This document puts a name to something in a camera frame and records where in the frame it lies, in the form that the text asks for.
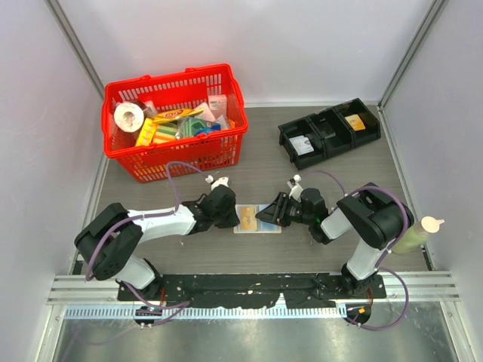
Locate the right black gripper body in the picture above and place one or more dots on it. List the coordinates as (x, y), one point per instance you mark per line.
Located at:
(297, 214)

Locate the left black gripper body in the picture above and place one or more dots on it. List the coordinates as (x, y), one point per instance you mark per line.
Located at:
(220, 216)

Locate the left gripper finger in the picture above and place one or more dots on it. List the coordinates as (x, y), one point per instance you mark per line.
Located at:
(224, 221)
(232, 218)

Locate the beige leather card holder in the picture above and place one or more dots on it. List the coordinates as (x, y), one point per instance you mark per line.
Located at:
(262, 227)

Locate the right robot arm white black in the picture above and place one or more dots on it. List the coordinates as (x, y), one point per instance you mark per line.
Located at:
(378, 218)

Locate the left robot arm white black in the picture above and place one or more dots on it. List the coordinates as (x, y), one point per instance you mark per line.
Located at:
(108, 243)

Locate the white card in bin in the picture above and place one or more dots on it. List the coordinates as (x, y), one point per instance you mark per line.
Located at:
(302, 145)

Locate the black bin middle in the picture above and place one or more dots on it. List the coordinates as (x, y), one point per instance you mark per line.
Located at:
(334, 131)

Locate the black bin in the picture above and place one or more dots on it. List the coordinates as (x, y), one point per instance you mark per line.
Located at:
(334, 131)
(372, 123)
(301, 127)

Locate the black bin left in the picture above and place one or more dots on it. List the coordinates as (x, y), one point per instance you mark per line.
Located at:
(301, 127)

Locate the green packaged item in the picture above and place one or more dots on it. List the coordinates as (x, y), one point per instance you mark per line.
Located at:
(190, 127)

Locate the yellow green sponge pack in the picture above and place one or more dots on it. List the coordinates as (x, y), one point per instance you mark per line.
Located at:
(165, 133)

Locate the red plastic shopping basket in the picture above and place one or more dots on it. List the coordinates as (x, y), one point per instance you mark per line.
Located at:
(179, 90)

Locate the black bin right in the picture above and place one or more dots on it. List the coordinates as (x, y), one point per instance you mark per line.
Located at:
(372, 123)

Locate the white pink box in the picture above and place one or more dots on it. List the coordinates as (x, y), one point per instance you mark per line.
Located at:
(218, 104)

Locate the yellow snack bag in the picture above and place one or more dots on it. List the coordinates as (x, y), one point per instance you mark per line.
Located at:
(174, 115)

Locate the yellow box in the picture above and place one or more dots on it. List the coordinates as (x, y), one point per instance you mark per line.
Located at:
(146, 133)

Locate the green liquid squeeze bottle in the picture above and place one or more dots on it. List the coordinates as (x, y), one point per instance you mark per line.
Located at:
(418, 234)

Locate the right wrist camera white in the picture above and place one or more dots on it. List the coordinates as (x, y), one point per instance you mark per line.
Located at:
(295, 186)

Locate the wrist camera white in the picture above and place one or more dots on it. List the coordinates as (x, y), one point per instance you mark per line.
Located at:
(222, 181)
(295, 186)

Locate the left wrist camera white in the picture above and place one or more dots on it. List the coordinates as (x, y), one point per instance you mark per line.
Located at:
(222, 181)

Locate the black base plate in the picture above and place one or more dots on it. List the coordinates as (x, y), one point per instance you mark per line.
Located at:
(257, 291)

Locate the white cable duct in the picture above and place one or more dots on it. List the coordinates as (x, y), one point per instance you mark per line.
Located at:
(118, 312)

